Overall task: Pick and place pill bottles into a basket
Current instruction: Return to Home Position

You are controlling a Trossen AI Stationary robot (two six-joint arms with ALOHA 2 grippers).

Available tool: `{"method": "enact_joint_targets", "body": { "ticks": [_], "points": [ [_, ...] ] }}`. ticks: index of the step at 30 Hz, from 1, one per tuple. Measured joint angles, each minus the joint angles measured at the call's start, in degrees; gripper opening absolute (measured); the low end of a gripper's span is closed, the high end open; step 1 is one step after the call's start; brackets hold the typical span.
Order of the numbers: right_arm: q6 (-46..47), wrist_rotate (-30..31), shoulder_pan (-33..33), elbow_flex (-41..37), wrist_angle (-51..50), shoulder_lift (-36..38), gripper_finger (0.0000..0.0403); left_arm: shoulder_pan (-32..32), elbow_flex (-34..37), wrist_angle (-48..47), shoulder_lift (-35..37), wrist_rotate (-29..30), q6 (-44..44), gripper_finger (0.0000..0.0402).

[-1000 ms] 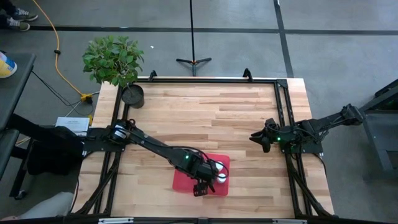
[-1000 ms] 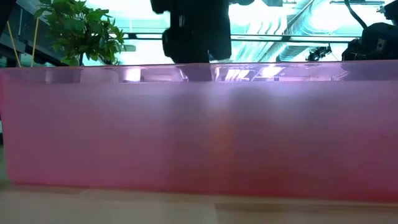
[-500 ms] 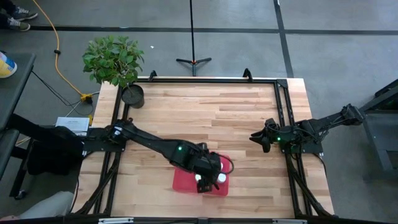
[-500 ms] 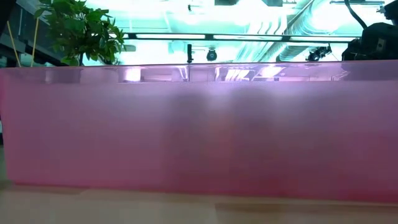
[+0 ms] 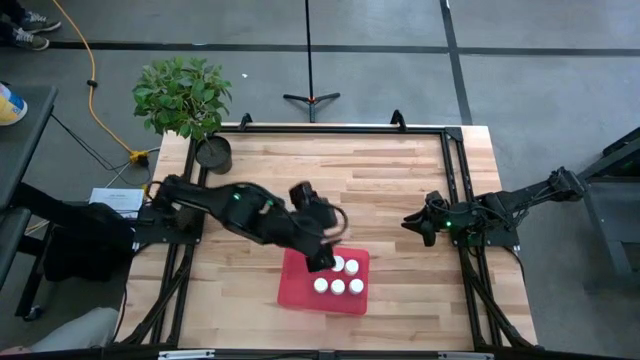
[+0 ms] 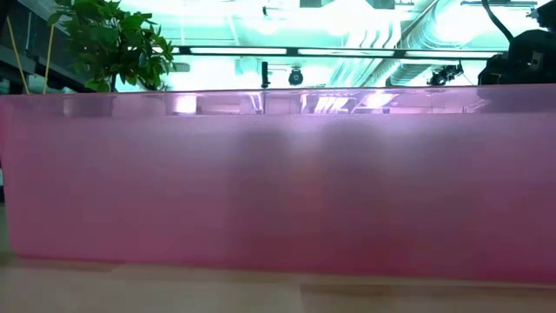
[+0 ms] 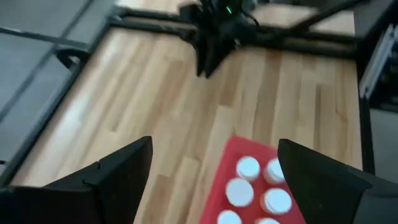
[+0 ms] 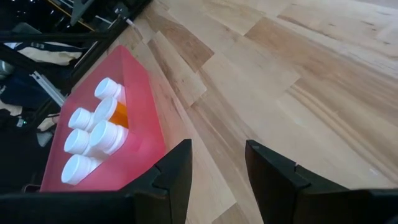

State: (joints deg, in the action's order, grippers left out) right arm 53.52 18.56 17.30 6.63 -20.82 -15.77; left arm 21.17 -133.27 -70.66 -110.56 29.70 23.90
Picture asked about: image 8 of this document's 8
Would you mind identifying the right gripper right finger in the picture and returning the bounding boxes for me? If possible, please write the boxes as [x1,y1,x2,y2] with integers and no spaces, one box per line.
[244,139,373,224]

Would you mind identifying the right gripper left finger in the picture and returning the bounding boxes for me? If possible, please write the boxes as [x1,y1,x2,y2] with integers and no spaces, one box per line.
[122,138,193,224]

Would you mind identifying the orange pill bottle white cap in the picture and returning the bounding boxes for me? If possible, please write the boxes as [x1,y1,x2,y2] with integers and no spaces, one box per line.
[93,96,129,129]

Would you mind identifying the red plastic basket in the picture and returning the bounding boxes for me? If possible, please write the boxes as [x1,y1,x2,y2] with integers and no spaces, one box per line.
[39,44,167,193]

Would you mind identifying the silver metal bracket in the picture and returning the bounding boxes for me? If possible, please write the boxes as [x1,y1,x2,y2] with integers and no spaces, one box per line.
[29,70,68,106]

